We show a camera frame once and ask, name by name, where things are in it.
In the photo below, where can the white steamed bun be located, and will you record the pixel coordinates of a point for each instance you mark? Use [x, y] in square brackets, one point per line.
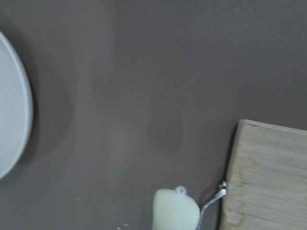
[173, 209]

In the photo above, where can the round white plate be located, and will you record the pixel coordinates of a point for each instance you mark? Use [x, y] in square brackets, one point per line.
[16, 107]

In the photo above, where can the wooden cutting board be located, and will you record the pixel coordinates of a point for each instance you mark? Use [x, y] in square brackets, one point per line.
[266, 179]

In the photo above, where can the metal cutting board handle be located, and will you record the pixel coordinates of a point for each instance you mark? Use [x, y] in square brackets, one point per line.
[222, 190]

